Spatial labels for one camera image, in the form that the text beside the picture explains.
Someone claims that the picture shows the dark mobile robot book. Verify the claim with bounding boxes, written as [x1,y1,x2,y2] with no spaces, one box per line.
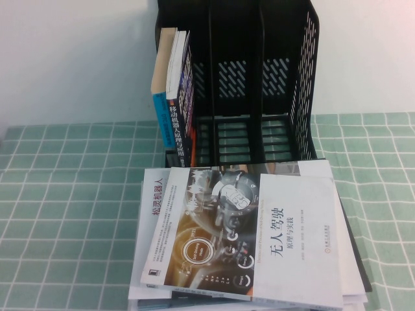
[165,30,198,168]

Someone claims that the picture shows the black mesh plastic book holder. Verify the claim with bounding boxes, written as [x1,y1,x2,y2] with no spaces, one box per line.
[154,0,325,169]

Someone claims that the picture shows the blue spine book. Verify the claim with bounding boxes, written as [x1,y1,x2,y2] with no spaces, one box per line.
[150,27,179,152]

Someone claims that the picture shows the self-driving book white cover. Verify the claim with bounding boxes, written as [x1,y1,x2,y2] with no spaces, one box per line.
[139,167,345,309]

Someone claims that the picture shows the large white brochure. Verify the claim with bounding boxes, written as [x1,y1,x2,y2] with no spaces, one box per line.
[127,159,368,302]

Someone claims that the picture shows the green checked tablecloth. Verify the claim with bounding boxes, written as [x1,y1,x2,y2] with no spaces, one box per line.
[0,111,415,311]

